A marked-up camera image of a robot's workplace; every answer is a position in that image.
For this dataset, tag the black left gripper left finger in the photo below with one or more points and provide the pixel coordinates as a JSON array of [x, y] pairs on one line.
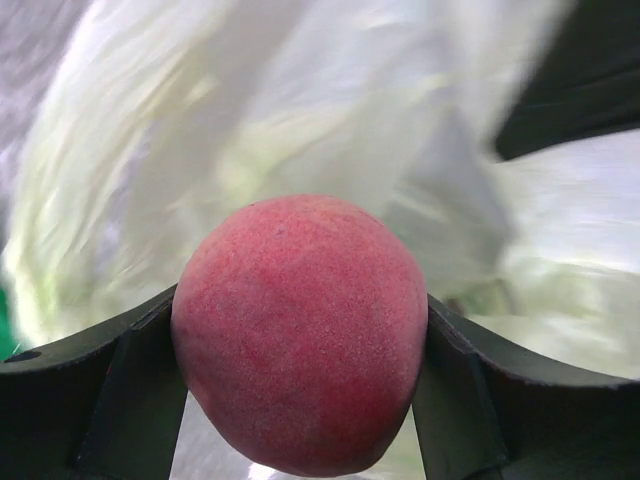
[[105, 403]]

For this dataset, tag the pink fake peach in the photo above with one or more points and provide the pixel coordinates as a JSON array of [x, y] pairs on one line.
[[299, 326]]

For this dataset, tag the green plastic fruit tray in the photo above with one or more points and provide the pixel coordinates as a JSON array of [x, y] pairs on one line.
[[7, 341]]

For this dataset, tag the light green plastic bag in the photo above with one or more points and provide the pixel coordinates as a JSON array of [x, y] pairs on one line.
[[130, 128]]

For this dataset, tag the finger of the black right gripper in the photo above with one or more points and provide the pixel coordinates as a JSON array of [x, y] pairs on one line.
[[586, 85]]

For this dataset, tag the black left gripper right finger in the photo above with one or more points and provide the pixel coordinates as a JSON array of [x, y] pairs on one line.
[[486, 408]]

